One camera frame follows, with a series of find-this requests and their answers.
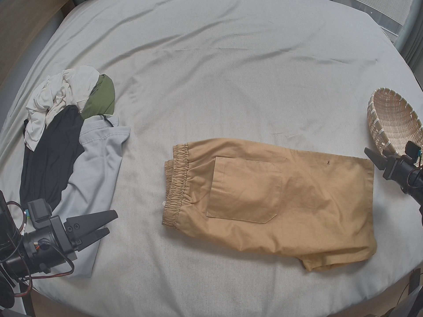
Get white garment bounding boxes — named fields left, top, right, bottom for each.
left=25, top=65, right=100, bottom=152

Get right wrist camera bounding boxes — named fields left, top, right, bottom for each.
left=405, top=141, right=422, bottom=159

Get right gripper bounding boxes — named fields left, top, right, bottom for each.
left=364, top=147, right=415, bottom=191

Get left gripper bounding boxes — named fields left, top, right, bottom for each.
left=22, top=209, right=119, bottom=270

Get pale blue garment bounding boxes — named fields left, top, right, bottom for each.
left=50, top=114, right=131, bottom=278

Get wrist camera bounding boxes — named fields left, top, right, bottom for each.
left=26, top=198, right=53, bottom=232
left=405, top=141, right=422, bottom=159

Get round woven basket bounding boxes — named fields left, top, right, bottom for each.
left=367, top=88, right=423, bottom=159

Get green garment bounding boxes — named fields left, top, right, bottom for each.
left=80, top=74, right=116, bottom=128

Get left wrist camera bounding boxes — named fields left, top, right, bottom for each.
left=26, top=198, right=53, bottom=232

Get tan shorts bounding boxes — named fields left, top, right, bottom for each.
left=161, top=138, right=378, bottom=273

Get black garment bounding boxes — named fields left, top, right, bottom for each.
left=19, top=104, right=86, bottom=212

